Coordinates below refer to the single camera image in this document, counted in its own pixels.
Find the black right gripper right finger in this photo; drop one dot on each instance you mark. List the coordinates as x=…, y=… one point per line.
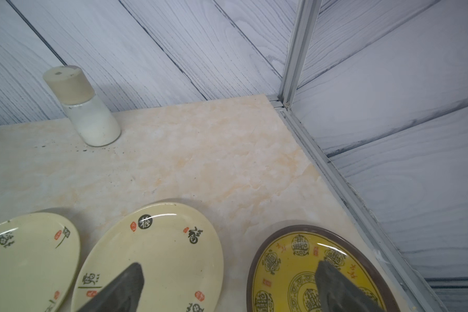
x=337, y=293

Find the yellow plate brown rim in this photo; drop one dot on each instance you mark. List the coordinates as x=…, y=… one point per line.
x=282, y=273

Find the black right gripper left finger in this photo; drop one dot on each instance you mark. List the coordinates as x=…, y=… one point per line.
x=121, y=294

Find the white shaker bottle beige cap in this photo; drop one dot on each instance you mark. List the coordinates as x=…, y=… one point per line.
x=91, y=118

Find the right aluminium frame post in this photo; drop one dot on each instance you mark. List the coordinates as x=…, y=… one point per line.
x=306, y=18

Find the cream plate with characters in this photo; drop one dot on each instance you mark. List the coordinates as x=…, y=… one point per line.
x=178, y=249
x=39, y=257

